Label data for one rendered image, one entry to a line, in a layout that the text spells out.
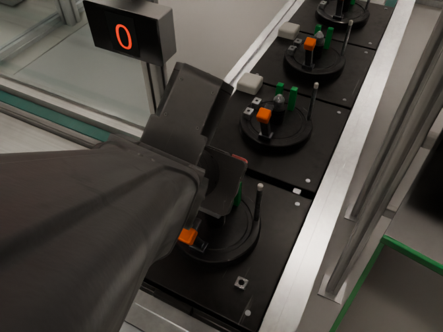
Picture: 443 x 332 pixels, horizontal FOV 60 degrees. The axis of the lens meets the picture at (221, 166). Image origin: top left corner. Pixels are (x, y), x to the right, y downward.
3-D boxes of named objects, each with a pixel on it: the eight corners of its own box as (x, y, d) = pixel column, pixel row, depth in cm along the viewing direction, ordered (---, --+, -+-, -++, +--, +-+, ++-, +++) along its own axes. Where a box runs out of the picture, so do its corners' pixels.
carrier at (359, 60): (349, 115, 81) (366, 64, 71) (244, 84, 88) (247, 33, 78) (374, 57, 95) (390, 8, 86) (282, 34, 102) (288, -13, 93)
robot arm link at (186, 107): (72, 188, 27) (186, 236, 27) (135, 30, 25) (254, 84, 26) (117, 166, 38) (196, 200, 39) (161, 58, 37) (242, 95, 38)
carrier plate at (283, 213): (254, 338, 51) (255, 333, 50) (109, 264, 58) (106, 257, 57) (310, 206, 65) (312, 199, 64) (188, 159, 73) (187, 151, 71)
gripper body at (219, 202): (173, 132, 46) (143, 125, 39) (250, 163, 43) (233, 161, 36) (155, 182, 47) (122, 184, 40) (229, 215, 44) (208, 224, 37)
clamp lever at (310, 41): (311, 68, 84) (312, 46, 77) (302, 66, 85) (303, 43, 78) (317, 55, 85) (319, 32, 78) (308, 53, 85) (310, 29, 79)
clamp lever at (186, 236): (202, 253, 55) (188, 244, 48) (189, 247, 55) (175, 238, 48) (212, 230, 56) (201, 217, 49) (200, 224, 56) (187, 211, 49)
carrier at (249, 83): (313, 200, 66) (328, 150, 57) (192, 154, 73) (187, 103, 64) (348, 116, 81) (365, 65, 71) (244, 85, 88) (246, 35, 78)
